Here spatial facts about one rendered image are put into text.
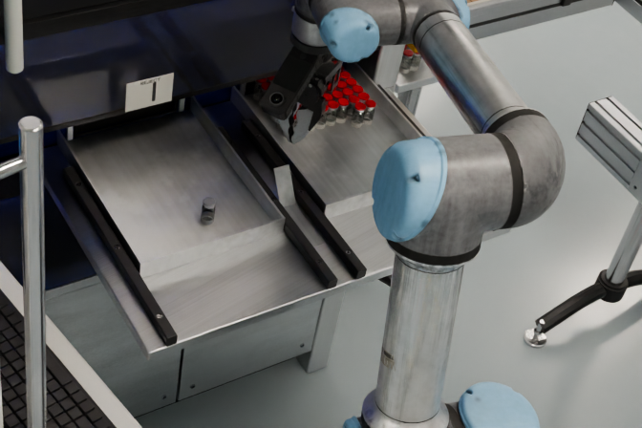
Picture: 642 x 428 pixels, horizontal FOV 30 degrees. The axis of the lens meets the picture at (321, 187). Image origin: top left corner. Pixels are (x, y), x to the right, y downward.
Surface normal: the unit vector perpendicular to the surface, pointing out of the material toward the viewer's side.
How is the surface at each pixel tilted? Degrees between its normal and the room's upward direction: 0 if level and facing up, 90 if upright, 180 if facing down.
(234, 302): 0
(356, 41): 90
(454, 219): 77
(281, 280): 0
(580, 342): 0
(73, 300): 90
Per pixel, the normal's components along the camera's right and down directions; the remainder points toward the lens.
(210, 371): 0.51, 0.64
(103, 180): 0.15, -0.72
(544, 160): 0.55, -0.33
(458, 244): 0.37, 0.51
